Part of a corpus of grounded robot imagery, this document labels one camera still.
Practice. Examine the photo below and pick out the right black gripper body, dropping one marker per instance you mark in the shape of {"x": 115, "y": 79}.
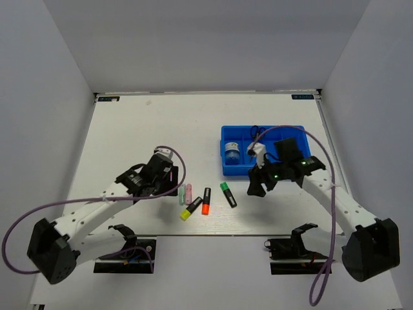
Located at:
{"x": 273, "y": 172}

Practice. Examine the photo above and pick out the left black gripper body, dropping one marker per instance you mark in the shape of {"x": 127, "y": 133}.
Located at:
{"x": 164, "y": 185}

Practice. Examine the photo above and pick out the green transparent eraser case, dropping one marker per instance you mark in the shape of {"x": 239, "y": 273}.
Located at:
{"x": 181, "y": 194}

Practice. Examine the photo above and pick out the pink eraser case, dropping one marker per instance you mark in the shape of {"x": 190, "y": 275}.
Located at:
{"x": 188, "y": 194}

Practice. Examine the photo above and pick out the green highlighter marker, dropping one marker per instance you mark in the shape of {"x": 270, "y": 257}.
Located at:
{"x": 228, "y": 194}

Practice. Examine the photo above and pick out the blue glue bottle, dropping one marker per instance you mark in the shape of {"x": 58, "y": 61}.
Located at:
{"x": 232, "y": 153}

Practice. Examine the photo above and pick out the yellow highlighter marker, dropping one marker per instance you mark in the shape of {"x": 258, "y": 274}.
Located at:
{"x": 191, "y": 208}

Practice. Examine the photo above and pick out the black handled scissors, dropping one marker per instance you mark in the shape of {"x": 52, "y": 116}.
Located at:
{"x": 255, "y": 132}

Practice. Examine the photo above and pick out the orange highlighter marker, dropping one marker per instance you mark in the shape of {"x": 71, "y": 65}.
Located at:
{"x": 206, "y": 201}

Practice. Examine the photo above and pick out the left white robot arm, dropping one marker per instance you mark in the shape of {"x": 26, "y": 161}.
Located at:
{"x": 58, "y": 247}

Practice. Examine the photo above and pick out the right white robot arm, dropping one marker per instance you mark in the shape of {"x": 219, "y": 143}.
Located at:
{"x": 367, "y": 247}

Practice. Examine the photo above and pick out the blue plastic compartment tray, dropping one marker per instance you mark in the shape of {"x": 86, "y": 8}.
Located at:
{"x": 241, "y": 134}

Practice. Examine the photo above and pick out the right corner label sticker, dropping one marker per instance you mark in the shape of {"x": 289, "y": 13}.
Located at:
{"x": 302, "y": 96}

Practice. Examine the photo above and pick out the corner label sticker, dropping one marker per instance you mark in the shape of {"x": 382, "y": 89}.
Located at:
{"x": 302, "y": 96}
{"x": 108, "y": 99}

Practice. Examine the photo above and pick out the left corner label sticker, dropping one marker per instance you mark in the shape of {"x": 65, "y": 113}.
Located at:
{"x": 108, "y": 99}

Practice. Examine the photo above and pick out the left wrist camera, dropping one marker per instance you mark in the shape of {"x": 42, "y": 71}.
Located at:
{"x": 165, "y": 152}

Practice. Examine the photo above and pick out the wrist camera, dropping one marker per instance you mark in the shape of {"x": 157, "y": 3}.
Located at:
{"x": 165, "y": 152}
{"x": 257, "y": 150}

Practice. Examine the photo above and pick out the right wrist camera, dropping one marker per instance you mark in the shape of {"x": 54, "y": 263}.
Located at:
{"x": 257, "y": 150}

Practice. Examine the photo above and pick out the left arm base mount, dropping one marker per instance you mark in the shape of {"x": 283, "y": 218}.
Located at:
{"x": 139, "y": 260}

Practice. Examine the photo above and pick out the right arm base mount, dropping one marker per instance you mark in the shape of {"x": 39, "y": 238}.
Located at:
{"x": 284, "y": 261}

